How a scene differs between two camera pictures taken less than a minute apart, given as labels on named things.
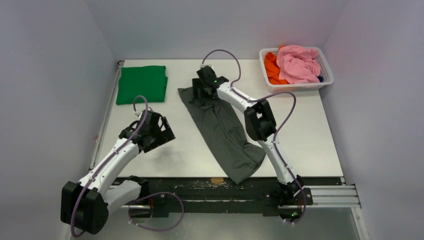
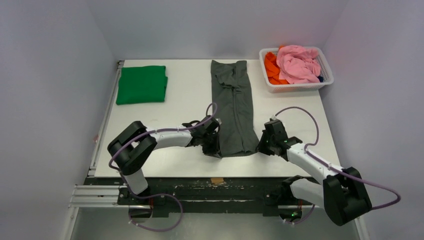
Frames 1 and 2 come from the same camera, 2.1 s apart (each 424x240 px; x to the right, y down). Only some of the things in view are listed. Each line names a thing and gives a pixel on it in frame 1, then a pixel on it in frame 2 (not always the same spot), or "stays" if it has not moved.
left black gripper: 162,133 -> 212,142
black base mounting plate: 235,196 stays
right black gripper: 200,90 -> 266,142
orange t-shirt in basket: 273,70 stays
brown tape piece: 217,180 stays
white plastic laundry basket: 325,73 stays
